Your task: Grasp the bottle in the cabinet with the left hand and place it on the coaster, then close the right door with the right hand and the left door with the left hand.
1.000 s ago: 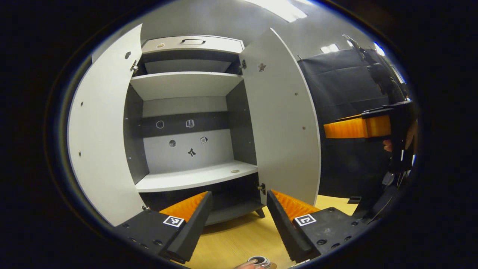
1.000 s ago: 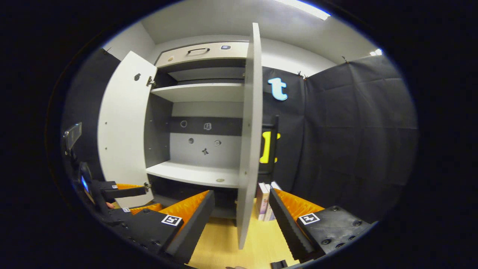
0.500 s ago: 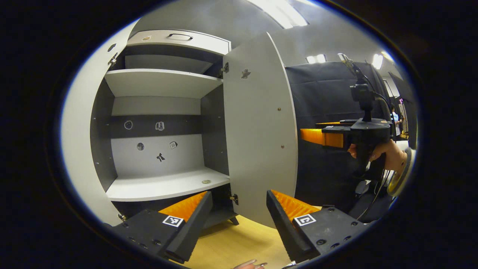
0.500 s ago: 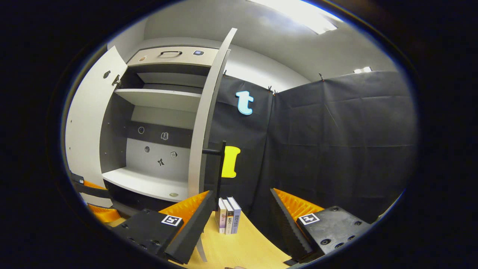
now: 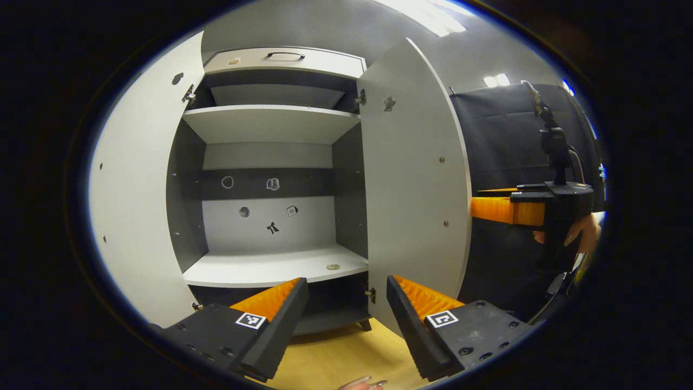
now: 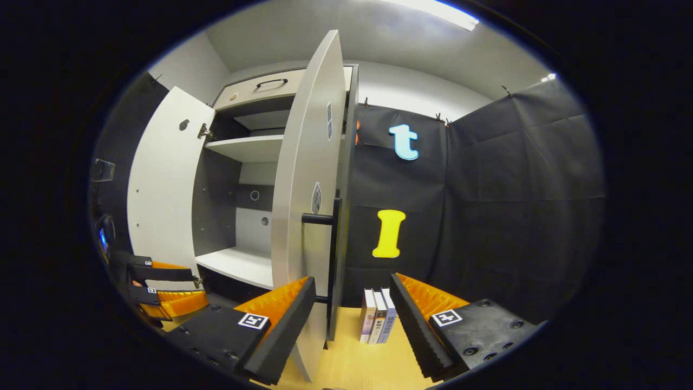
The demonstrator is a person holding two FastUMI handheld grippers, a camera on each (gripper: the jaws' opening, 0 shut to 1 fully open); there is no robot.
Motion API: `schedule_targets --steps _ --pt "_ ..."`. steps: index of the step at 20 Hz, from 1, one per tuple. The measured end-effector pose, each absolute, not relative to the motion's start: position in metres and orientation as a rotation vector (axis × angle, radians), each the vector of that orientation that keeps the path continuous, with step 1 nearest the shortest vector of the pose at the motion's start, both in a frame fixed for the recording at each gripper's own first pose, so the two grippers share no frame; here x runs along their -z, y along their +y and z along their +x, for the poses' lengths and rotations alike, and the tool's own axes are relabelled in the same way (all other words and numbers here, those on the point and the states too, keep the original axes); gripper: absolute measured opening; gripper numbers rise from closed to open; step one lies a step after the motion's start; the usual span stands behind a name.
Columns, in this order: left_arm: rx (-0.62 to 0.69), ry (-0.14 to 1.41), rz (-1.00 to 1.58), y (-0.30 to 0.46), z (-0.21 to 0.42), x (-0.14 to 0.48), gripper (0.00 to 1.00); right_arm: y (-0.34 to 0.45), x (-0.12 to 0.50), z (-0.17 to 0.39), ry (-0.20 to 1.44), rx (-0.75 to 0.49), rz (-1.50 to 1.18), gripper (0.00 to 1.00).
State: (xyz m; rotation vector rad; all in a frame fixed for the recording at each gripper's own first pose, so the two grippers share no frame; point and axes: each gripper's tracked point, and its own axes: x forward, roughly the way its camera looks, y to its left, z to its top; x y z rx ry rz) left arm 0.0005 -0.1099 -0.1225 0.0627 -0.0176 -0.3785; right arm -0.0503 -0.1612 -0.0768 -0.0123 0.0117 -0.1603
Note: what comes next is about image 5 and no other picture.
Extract white cabinet door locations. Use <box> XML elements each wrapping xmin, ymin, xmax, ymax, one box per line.
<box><xmin>356</xmin><ymin>37</ymin><xmax>473</xmax><ymax>337</ymax></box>
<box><xmin>88</xmin><ymin>31</ymin><xmax>209</xmax><ymax>328</ymax></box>

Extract grey white cabinet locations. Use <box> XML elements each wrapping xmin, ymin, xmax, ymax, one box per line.
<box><xmin>165</xmin><ymin>46</ymin><xmax>374</xmax><ymax>336</ymax></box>

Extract black cable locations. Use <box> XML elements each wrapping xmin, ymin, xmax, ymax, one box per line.
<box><xmin>567</xmin><ymin>145</ymin><xmax>586</xmax><ymax>185</ymax></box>

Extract white cabinet shelf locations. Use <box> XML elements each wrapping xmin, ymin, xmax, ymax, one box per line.
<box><xmin>182</xmin><ymin>105</ymin><xmax>362</xmax><ymax>145</ymax></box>

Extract grey cable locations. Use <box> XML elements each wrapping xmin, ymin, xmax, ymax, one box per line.
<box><xmin>528</xmin><ymin>252</ymin><xmax>588</xmax><ymax>326</ymax></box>

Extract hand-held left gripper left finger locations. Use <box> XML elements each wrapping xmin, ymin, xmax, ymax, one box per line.
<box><xmin>149</xmin><ymin>277</ymin><xmax>310</xmax><ymax>382</ymax></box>

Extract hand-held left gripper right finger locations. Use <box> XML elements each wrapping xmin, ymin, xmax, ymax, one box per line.
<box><xmin>386</xmin><ymin>275</ymin><xmax>542</xmax><ymax>381</ymax></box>

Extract long ceiling light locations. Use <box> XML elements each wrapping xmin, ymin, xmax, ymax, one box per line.
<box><xmin>374</xmin><ymin>0</ymin><xmax>469</xmax><ymax>37</ymax></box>

